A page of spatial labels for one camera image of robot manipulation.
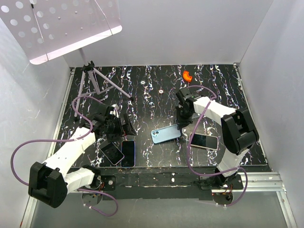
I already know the pink phone case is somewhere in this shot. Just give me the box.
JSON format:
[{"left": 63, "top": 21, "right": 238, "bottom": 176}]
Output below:
[{"left": 189, "top": 132, "right": 219, "bottom": 151}]

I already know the purple edged black phone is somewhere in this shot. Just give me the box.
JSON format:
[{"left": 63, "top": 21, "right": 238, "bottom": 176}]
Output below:
[{"left": 121, "top": 140, "right": 136, "bottom": 168}]

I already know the clear magnetic phone case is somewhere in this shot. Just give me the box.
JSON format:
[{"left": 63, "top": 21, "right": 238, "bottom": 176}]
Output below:
[{"left": 192, "top": 113, "right": 201, "bottom": 119}]

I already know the orange curved plastic part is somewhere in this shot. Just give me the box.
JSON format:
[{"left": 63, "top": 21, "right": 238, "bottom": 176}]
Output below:
[{"left": 182, "top": 70, "right": 193, "bottom": 83}]

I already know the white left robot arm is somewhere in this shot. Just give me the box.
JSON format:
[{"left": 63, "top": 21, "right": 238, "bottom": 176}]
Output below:
[{"left": 28, "top": 105, "right": 136, "bottom": 208}]

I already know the blue phone case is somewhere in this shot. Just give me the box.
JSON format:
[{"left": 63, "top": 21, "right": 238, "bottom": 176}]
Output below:
[{"left": 151, "top": 124, "right": 181, "bottom": 144}]

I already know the lilac phone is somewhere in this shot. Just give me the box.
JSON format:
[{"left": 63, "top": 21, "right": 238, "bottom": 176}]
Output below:
[{"left": 99, "top": 141, "right": 124, "bottom": 165}]

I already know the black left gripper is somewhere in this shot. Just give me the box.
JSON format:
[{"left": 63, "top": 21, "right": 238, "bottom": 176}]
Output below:
[{"left": 105, "top": 113, "right": 136, "bottom": 142}]

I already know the perforated music stand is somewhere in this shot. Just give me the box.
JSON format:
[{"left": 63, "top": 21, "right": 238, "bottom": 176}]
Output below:
[{"left": 0, "top": 0, "right": 134, "bottom": 122}]

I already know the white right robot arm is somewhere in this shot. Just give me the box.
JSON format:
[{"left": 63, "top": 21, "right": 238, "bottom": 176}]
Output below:
[{"left": 176, "top": 86, "right": 259, "bottom": 189}]

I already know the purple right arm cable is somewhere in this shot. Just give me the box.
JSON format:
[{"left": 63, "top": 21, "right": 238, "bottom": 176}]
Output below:
[{"left": 186, "top": 85, "right": 249, "bottom": 207}]

